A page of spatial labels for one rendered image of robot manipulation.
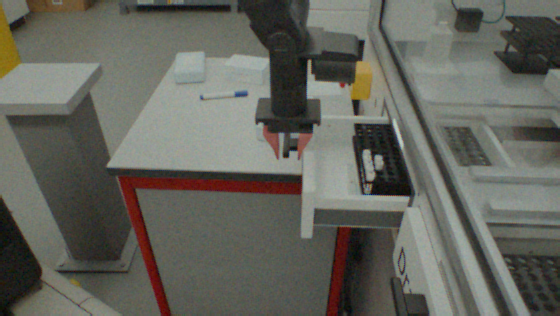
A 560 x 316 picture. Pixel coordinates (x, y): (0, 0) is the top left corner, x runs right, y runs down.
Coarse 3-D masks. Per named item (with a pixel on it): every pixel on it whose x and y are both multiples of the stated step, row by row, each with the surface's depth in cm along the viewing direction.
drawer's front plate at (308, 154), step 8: (312, 136) 69; (312, 144) 67; (304, 152) 66; (312, 152) 66; (304, 160) 64; (312, 160) 64; (304, 168) 62; (312, 168) 62; (304, 176) 61; (312, 176) 61; (304, 184) 59; (312, 184) 59; (304, 192) 59; (312, 192) 59; (304, 200) 60; (312, 200) 60; (304, 208) 61; (312, 208) 61; (304, 216) 62; (312, 216) 62; (304, 224) 63; (312, 224) 63; (304, 232) 64
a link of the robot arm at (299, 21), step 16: (240, 0) 46; (256, 0) 46; (272, 0) 45; (288, 0) 47; (304, 0) 51; (256, 16) 48; (272, 16) 47; (288, 16) 47; (304, 16) 50; (256, 32) 50; (304, 32) 50
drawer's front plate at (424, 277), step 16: (416, 208) 55; (416, 224) 53; (400, 240) 58; (416, 240) 51; (416, 256) 50; (432, 256) 49; (416, 272) 50; (432, 272) 47; (416, 288) 50; (432, 288) 45; (432, 304) 44; (448, 304) 43
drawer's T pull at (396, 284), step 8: (392, 280) 48; (400, 280) 48; (392, 288) 47; (400, 288) 47; (400, 296) 46; (408, 296) 46; (416, 296) 46; (424, 296) 46; (400, 304) 45; (408, 304) 45; (416, 304) 45; (424, 304) 45; (400, 312) 44; (408, 312) 45; (416, 312) 44; (424, 312) 44
